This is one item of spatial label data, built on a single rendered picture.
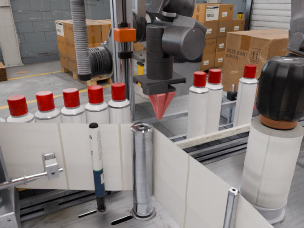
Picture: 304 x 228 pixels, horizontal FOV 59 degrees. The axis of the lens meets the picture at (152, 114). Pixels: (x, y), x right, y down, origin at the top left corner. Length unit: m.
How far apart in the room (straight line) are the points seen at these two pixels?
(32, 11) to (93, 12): 1.29
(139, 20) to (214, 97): 0.65
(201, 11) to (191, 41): 3.92
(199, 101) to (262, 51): 0.50
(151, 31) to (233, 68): 0.77
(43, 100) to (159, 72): 0.24
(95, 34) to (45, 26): 2.26
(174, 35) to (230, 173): 0.36
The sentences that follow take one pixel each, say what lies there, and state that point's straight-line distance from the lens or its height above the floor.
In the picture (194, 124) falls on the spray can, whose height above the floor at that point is 0.95.
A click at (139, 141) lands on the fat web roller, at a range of 0.44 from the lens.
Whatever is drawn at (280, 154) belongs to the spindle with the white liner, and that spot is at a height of 1.03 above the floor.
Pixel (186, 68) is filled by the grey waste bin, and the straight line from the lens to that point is 3.31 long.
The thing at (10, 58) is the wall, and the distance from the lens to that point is 6.04.
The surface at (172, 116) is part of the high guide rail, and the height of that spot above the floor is 0.96.
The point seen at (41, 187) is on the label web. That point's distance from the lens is 0.59.
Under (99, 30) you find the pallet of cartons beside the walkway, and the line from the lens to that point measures 4.10.
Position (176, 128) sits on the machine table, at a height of 0.83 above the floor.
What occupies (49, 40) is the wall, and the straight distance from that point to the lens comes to 6.22.
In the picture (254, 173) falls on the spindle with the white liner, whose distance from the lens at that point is 0.52.
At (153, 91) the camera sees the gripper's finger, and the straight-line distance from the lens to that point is 0.55.
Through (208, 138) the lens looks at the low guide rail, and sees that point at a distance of 0.76.
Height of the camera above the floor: 1.27
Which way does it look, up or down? 24 degrees down
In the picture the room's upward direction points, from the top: straight up
